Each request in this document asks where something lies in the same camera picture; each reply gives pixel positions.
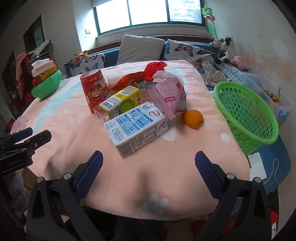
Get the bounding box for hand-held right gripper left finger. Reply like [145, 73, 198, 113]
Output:
[25, 151, 104, 241]

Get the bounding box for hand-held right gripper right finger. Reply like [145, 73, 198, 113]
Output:
[194, 151, 272, 241]

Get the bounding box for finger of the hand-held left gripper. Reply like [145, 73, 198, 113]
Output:
[0, 127, 33, 149]
[14, 130, 52, 154]

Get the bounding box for white milk carton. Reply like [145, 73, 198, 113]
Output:
[103, 101, 169, 159]

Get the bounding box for green plastic mesh basket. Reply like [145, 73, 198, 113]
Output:
[213, 81, 279, 156]

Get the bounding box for red plastic wrapper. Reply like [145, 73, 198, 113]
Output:
[111, 71, 148, 92]

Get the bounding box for pink blanket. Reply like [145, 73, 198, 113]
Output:
[10, 60, 251, 220]

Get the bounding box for white paper tissue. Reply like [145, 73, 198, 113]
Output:
[247, 152, 267, 181]

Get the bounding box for green plush bowl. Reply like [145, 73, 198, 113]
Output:
[31, 70, 63, 100]

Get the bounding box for orange tangerine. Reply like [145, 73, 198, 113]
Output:
[181, 109, 204, 129]

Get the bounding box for hanging red orange clothes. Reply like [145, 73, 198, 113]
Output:
[16, 53, 31, 98]

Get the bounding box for stack of small boxes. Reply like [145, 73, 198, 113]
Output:
[31, 58, 58, 78]

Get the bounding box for red printed plastic cup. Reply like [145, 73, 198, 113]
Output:
[80, 70, 112, 116]

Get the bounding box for green yellow drink carton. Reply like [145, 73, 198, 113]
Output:
[97, 86, 141, 120]

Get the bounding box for blue mattress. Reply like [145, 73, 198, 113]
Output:
[206, 62, 292, 200]

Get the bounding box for red plastic thing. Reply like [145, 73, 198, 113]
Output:
[269, 211, 278, 234]

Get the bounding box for pink snack packet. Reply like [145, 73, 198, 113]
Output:
[149, 71, 188, 120]

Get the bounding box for small butterfly print pillow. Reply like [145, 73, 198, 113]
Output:
[65, 54, 106, 78]

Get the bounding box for fox plush toy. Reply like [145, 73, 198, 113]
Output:
[73, 51, 89, 63]

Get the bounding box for clear plastic storage bin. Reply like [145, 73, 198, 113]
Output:
[240, 72, 292, 127]

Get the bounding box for patterned baby clothes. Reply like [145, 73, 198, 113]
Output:
[199, 61, 232, 87]

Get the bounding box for yellow toy trucks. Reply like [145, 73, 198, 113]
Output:
[264, 88, 281, 106]

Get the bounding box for blue white quilted cloth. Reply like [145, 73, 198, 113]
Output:
[220, 63, 246, 84]

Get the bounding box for red knitted net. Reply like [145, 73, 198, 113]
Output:
[144, 61, 167, 81]

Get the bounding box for pink round plush toy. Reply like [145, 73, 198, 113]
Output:
[231, 55, 250, 70]

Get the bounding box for black white cow plush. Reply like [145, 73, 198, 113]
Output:
[215, 36, 235, 65]

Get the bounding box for large butterfly print pillow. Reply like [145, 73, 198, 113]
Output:
[163, 39, 218, 68]

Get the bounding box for grey pillow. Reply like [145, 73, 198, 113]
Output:
[115, 34, 165, 66]

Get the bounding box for colourful pinwheel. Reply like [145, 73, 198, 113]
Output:
[201, 5, 219, 40]

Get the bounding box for green framed window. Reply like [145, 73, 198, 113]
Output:
[92, 0, 207, 36]

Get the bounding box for white cord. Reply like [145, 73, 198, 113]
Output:
[266, 158, 281, 183]

